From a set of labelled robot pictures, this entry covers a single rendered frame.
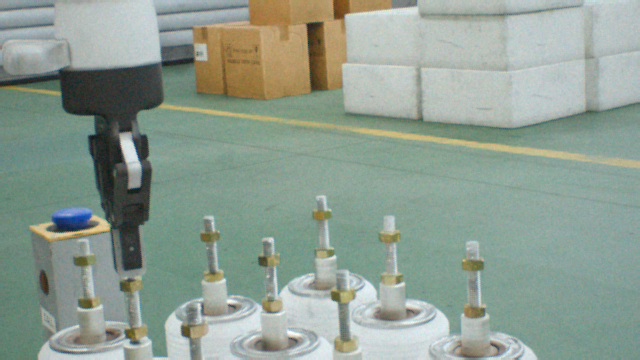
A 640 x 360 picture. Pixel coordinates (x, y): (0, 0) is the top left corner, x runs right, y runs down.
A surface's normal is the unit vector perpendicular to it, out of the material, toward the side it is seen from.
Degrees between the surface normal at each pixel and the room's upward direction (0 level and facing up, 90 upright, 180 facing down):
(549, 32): 90
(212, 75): 89
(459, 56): 90
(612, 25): 90
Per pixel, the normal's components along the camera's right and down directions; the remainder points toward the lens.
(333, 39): 0.62, 0.11
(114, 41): 0.31, 0.16
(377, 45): -0.76, 0.18
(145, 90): 0.78, 0.07
